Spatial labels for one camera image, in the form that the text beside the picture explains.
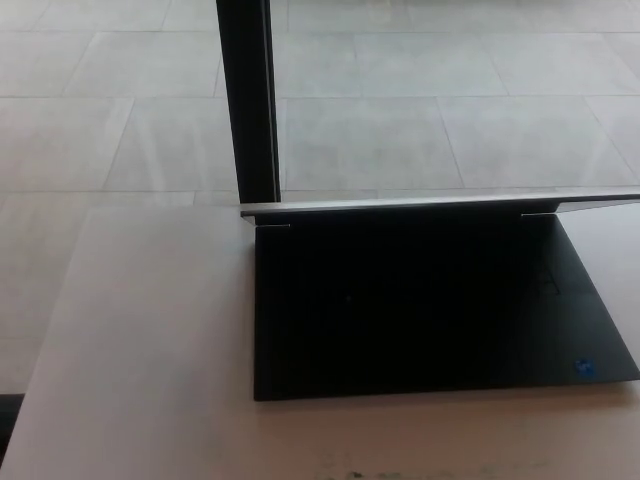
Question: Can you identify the silver Dell laptop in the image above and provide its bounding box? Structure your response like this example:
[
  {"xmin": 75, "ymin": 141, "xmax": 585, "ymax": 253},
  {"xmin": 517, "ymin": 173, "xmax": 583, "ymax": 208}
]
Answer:
[{"xmin": 239, "ymin": 193, "xmax": 640, "ymax": 403}]

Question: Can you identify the black window frame post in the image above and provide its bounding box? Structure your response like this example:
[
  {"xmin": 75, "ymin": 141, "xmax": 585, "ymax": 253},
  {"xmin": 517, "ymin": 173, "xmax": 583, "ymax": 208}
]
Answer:
[{"xmin": 215, "ymin": 0, "xmax": 282, "ymax": 205}]

